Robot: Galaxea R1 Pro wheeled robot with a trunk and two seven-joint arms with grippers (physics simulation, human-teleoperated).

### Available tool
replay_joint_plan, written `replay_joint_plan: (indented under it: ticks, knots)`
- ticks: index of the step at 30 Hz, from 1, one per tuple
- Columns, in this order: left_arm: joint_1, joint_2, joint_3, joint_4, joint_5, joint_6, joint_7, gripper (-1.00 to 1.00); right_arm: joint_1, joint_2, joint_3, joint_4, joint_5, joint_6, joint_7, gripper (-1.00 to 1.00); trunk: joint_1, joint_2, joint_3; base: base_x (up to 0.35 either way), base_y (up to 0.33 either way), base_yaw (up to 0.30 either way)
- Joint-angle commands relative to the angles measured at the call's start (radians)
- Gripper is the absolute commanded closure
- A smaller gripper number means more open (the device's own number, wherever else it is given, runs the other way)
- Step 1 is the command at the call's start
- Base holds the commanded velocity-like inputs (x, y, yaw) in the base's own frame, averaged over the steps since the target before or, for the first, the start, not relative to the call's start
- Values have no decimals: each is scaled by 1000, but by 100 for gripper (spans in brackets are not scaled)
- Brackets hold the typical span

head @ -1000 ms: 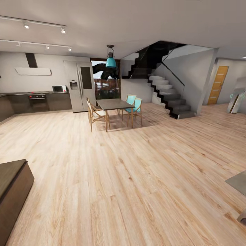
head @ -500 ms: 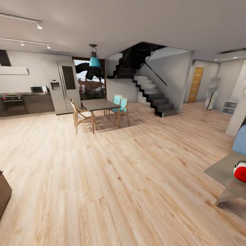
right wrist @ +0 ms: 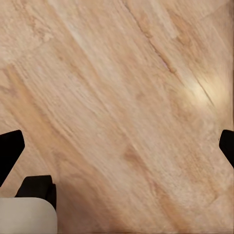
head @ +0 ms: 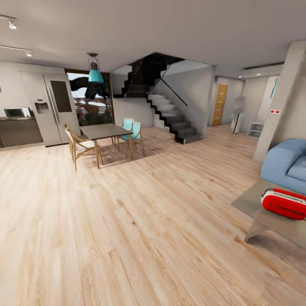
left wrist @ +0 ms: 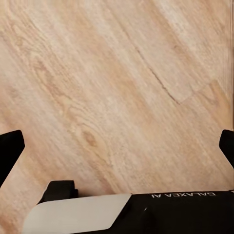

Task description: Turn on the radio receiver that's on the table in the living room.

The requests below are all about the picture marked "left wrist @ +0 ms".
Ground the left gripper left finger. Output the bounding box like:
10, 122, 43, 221
0, 130, 25, 187

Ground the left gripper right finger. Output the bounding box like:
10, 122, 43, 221
219, 129, 234, 168

